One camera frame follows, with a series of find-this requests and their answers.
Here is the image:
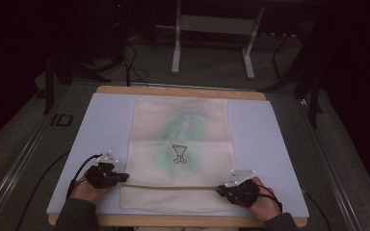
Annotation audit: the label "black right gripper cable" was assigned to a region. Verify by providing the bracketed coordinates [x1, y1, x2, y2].
[259, 184, 332, 231]

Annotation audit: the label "white mesh laundry bag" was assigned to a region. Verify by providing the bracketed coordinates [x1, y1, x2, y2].
[119, 96, 249, 215]

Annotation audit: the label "person's left hand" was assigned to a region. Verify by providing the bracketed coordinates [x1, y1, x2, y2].
[68, 173, 116, 205]

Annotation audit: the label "metal floor rail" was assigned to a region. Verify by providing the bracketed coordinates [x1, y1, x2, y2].
[300, 97, 364, 231]
[0, 107, 67, 231]

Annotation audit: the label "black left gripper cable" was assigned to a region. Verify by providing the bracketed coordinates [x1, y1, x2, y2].
[13, 150, 104, 231]

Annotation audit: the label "wooden table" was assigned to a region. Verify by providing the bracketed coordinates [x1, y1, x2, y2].
[47, 85, 308, 228]

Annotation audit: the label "black floor cables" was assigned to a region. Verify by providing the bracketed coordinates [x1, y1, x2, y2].
[120, 40, 150, 89]

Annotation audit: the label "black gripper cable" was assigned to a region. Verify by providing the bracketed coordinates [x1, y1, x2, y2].
[13, 150, 104, 231]
[259, 184, 332, 231]

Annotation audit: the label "pale blue mat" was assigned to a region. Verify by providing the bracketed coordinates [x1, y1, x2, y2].
[45, 92, 310, 219]

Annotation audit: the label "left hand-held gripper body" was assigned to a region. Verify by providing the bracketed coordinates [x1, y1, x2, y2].
[84, 150, 120, 190]

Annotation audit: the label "white metal stand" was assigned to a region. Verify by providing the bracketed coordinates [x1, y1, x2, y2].
[156, 0, 266, 81]

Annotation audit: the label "black stand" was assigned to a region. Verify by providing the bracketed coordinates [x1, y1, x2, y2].
[42, 52, 113, 116]
[257, 18, 325, 130]

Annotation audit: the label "green garment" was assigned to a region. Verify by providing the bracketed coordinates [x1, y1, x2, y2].
[153, 106, 207, 178]

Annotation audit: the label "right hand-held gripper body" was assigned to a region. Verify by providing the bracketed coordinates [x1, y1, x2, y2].
[223, 168, 261, 208]

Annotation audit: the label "person's right hand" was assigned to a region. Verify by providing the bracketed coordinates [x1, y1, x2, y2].
[248, 176, 284, 223]

